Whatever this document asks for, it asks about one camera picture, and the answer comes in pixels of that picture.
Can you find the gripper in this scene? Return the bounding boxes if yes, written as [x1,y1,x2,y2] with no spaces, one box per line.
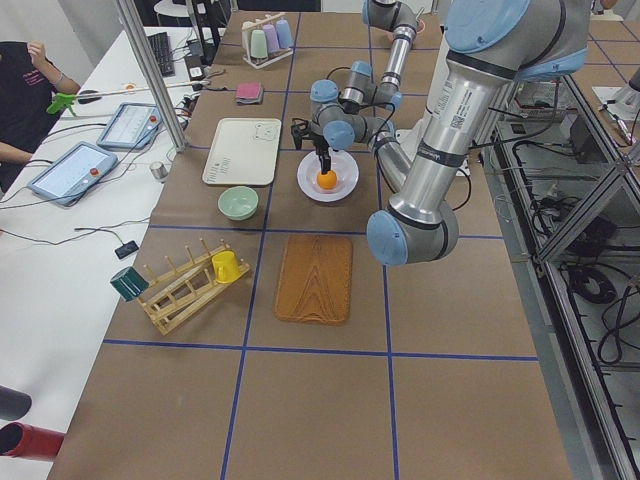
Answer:
[291,122,318,150]
[312,135,331,173]

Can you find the orange fruit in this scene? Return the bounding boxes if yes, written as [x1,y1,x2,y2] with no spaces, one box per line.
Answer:
[316,170,338,191]

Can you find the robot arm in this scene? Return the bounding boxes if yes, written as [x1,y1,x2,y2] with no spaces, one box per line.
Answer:
[291,1,418,155]
[309,1,590,266]

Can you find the cream bear tray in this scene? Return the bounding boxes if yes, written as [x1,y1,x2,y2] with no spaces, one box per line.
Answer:
[202,118,282,186]

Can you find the brown wooden tray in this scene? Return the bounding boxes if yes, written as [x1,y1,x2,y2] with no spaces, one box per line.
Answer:
[274,234,353,325]

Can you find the white plate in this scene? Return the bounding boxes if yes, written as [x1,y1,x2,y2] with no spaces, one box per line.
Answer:
[297,151,359,203]

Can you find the pink and grey cloths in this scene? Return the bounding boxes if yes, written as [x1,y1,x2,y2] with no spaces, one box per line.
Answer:
[235,82,264,105]

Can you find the green bowl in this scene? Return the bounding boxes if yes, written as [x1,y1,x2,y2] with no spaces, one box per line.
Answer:
[218,186,259,221]

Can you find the blue cup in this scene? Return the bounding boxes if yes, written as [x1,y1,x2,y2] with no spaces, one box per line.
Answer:
[275,19,294,50]

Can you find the green cup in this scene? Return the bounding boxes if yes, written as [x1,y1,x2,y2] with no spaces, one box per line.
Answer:
[250,29,268,61]

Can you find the white cup rack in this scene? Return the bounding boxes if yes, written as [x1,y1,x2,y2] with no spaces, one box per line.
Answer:
[241,12,294,69]

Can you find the purple cup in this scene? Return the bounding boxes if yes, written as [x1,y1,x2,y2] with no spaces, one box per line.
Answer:
[262,24,280,54]

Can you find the yellow mug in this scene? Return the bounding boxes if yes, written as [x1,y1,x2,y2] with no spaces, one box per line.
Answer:
[211,250,241,284]

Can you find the small metal can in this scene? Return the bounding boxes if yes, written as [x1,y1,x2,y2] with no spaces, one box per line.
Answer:
[149,161,168,183]

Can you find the pink bowl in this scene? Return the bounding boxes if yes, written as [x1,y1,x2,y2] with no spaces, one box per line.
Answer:
[387,18,426,47]

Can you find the far teach pendant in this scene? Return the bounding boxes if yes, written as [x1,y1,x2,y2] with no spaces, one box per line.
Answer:
[97,103,162,150]

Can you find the teach pendant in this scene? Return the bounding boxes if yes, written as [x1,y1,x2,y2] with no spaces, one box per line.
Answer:
[27,142,118,206]
[97,103,162,150]

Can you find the black keyboard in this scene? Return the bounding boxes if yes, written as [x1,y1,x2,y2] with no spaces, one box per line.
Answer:
[147,32,175,77]

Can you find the small black device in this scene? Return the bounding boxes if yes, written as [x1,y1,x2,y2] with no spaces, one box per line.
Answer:
[114,241,139,260]

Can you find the wooden dish rack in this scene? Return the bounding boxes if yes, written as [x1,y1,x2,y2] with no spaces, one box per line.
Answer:
[137,240,251,335]

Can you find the dark green mug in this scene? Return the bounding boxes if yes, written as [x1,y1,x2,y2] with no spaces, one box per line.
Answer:
[110,266,149,302]

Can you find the near teach pendant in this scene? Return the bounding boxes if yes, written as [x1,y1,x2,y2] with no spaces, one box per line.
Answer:
[27,142,118,206]

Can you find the reacher grabber tool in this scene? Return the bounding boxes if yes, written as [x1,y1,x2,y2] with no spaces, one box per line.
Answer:
[46,80,210,116]

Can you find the seated person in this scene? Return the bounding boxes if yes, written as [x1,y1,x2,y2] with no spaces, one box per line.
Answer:
[1,41,80,193]

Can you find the red tube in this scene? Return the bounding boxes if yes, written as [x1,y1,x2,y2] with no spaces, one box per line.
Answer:
[1,422,65,461]

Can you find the aluminium frame post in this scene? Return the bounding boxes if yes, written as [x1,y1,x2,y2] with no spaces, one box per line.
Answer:
[114,0,187,153]

